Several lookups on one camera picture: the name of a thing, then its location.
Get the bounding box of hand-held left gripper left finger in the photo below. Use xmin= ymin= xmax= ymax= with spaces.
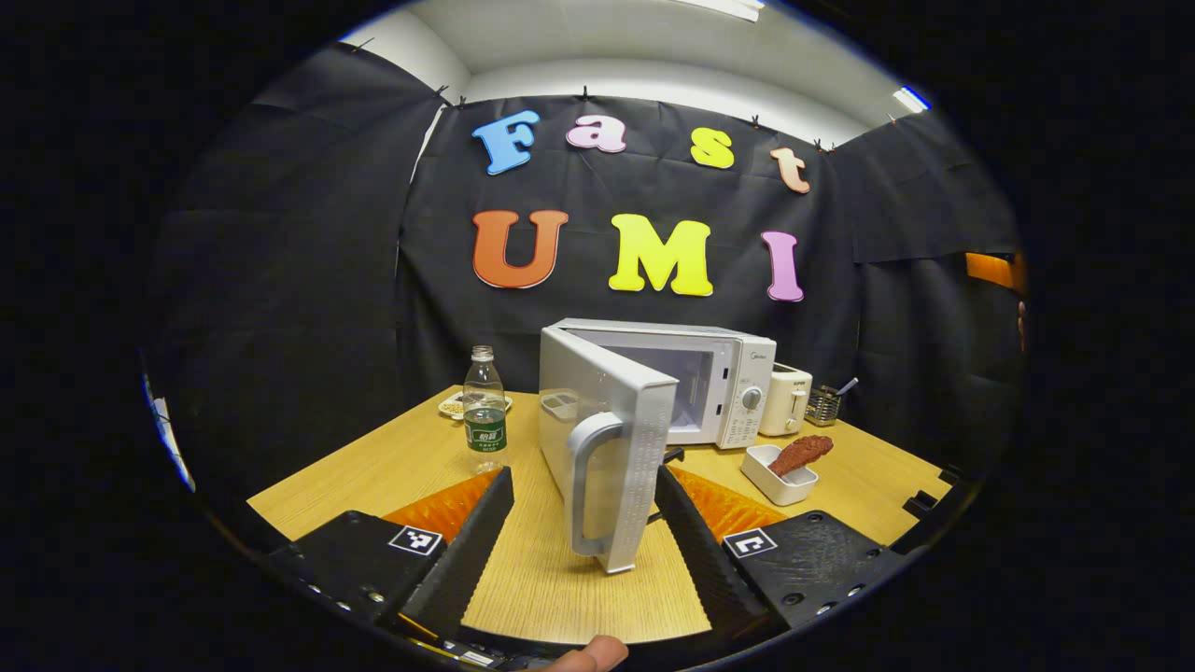
xmin=266 ymin=465 xmax=516 ymax=645

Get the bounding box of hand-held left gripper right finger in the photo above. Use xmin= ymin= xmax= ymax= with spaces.
xmin=652 ymin=464 xmax=911 ymax=645

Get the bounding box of dark red meat piece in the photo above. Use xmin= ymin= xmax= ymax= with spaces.
xmin=767 ymin=434 xmax=835 ymax=479

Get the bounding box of white microwave oven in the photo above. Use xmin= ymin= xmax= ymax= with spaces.
xmin=537 ymin=317 xmax=778 ymax=575

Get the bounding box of white rectangular dish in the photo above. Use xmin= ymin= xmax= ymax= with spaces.
xmin=739 ymin=443 xmax=821 ymax=507

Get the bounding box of clear water bottle green label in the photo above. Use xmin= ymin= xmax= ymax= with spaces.
xmin=462 ymin=345 xmax=509 ymax=475

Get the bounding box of small white plate with seeds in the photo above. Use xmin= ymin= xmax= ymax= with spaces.
xmin=438 ymin=391 xmax=513 ymax=422

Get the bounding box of cream toaster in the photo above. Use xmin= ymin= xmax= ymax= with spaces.
xmin=758 ymin=362 xmax=814 ymax=437

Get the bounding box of black backdrop cloth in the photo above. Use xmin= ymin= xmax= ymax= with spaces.
xmin=140 ymin=42 xmax=1028 ymax=524

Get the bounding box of large ceiling light panel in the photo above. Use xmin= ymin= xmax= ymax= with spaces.
xmin=672 ymin=0 xmax=766 ymax=23

